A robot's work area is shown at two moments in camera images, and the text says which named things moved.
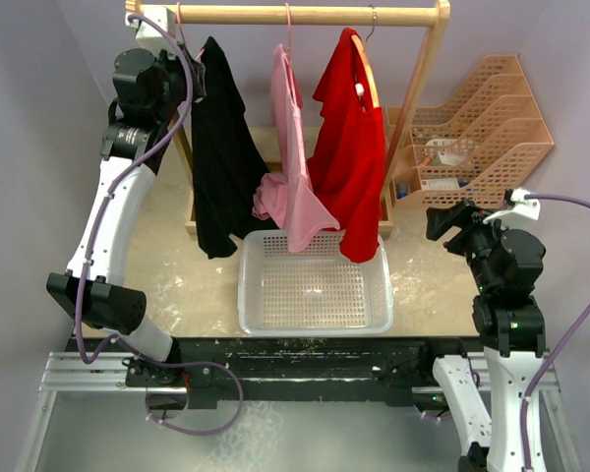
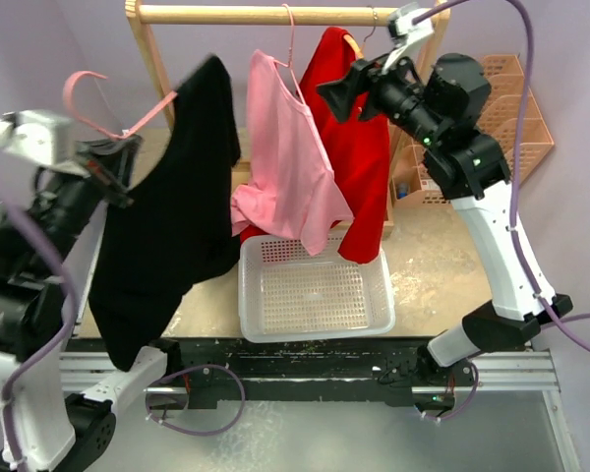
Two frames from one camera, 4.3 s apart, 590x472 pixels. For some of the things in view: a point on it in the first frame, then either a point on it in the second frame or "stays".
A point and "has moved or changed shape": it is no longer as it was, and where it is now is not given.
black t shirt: [234, 190] has moved or changed shape
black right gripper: [465, 214] -> [359, 79]
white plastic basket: [314, 292] stays
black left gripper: [165, 60] -> [109, 163]
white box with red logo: [440, 184] stays
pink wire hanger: [182, 33] -> [136, 125]
